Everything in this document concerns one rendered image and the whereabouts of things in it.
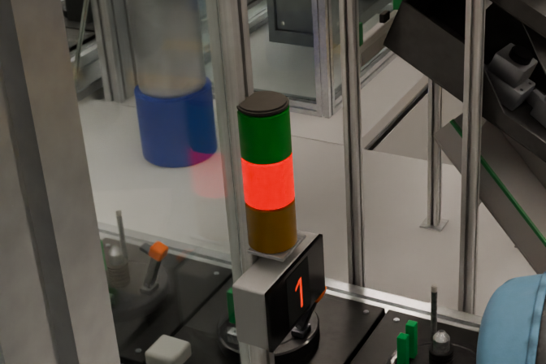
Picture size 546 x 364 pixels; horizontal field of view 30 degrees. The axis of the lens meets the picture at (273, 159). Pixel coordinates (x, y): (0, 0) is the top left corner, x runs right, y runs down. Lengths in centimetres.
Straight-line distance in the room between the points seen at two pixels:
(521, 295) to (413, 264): 107
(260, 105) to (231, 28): 8
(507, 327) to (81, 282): 47
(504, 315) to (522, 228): 75
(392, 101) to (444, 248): 61
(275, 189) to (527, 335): 40
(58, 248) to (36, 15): 4
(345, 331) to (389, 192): 59
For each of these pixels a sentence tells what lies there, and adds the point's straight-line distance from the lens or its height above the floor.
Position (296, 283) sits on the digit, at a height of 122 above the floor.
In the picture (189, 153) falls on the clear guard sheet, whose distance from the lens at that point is 92.
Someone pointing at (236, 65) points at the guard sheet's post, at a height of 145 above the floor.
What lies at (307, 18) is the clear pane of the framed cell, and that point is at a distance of 218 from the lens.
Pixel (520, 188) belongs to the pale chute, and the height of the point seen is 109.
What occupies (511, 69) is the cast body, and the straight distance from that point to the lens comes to 135.
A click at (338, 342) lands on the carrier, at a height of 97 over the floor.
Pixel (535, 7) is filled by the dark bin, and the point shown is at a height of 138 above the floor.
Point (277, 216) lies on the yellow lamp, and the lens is 99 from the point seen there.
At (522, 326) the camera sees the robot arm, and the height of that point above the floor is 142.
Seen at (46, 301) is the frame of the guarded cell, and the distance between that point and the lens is 20.
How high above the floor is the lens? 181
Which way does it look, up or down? 27 degrees down
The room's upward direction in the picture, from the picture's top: 4 degrees counter-clockwise
